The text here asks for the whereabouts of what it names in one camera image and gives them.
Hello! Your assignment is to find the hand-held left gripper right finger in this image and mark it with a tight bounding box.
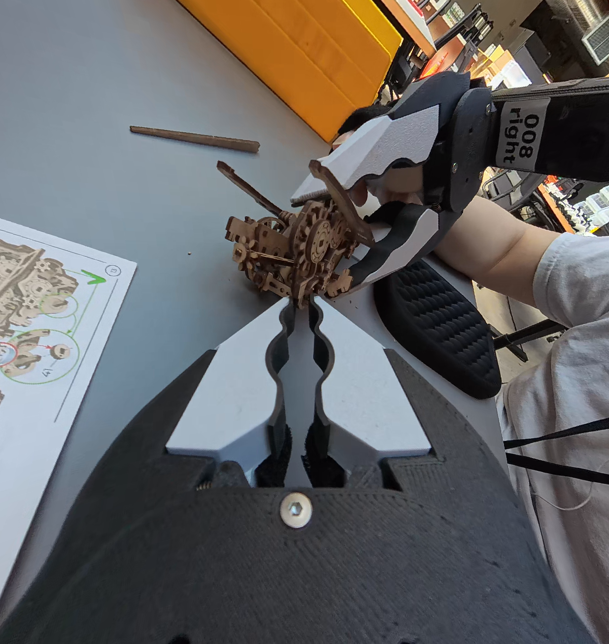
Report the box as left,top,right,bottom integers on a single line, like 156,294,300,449
304,296,432,488

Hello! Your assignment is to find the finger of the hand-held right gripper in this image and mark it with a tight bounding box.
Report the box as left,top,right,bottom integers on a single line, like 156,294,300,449
290,72,472,205
348,200,461,296

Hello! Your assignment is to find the thin white cable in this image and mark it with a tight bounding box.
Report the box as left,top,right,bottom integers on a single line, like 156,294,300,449
531,473,609,512

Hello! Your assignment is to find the person's right forearm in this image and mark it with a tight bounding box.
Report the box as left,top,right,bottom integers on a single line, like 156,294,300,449
433,195,562,309

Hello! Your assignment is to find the background wooden table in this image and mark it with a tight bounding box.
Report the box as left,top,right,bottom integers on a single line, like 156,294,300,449
380,0,438,60

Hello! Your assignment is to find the thin dark wooden stick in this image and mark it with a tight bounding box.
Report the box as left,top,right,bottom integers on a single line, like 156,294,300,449
130,126,261,154

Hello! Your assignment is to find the black chair frame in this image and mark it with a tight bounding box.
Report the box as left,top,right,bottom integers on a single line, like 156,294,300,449
491,319,569,363

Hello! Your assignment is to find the person's right hand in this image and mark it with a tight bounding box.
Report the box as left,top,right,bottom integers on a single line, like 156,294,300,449
349,157,428,215

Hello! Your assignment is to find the black padded armrest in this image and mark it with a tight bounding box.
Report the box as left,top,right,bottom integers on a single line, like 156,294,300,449
374,259,502,400

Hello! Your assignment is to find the printed instruction booklet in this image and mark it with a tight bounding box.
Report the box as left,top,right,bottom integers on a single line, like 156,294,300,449
0,212,138,625

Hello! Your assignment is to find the wooden gear model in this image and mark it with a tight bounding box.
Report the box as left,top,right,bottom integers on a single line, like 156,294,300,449
216,160,376,310

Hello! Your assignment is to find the yellow plastic bin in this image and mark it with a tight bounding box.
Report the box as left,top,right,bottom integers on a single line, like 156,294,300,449
176,0,403,143

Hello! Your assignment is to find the black strap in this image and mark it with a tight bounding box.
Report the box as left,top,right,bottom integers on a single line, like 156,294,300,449
506,451,609,489
503,413,609,450

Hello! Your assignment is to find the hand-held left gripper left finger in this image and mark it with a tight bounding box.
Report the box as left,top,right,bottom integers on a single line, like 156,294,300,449
165,297,297,488

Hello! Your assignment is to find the white wall vent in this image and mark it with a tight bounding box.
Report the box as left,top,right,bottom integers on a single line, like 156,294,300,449
581,12,609,65

